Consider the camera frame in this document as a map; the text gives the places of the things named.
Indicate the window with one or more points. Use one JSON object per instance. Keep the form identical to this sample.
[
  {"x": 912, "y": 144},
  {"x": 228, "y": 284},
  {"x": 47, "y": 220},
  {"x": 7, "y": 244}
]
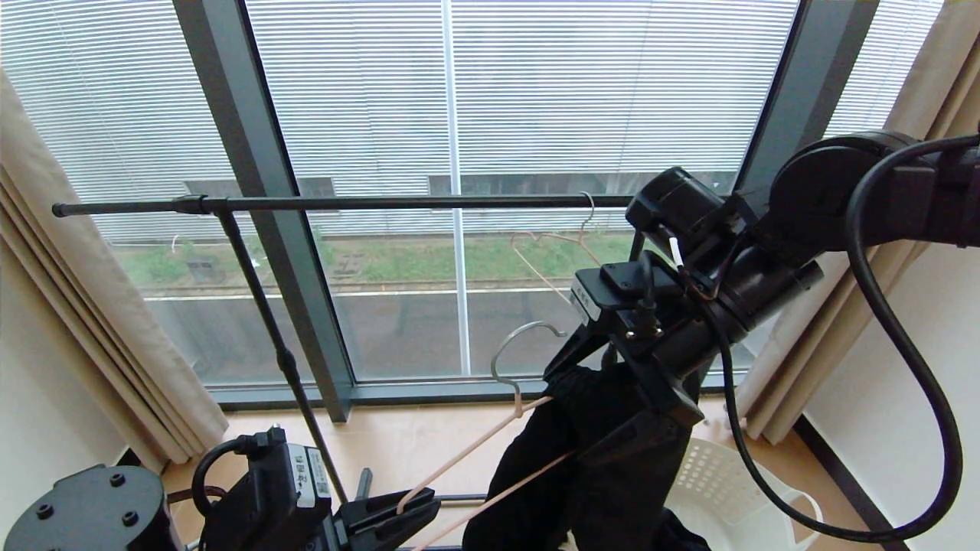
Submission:
[{"x": 245, "y": 138}]

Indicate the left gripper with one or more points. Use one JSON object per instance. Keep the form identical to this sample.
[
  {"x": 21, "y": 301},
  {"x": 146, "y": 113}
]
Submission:
[{"x": 344, "y": 536}]

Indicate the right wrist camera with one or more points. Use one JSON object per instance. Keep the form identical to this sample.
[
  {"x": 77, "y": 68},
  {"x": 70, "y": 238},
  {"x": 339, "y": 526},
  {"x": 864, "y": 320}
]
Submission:
[{"x": 620, "y": 283}]

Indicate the black clothes rack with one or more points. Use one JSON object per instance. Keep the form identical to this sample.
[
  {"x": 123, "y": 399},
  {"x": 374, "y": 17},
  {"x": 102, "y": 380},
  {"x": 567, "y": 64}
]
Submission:
[{"x": 383, "y": 203}]

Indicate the white laundry basket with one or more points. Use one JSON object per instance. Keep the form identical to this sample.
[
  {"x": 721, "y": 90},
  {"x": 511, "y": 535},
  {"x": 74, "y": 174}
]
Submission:
[{"x": 712, "y": 474}]

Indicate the pink clothes hanger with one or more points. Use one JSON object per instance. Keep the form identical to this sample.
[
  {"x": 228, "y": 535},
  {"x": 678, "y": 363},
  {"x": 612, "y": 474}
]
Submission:
[
  {"x": 459, "y": 461},
  {"x": 595, "y": 208}
]

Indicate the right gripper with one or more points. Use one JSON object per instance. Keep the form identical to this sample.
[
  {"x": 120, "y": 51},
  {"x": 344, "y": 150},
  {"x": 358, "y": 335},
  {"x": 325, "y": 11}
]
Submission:
[{"x": 727, "y": 321}]

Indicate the beige curtain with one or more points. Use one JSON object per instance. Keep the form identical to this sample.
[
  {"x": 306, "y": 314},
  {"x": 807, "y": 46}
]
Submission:
[
  {"x": 827, "y": 367},
  {"x": 99, "y": 306}
]

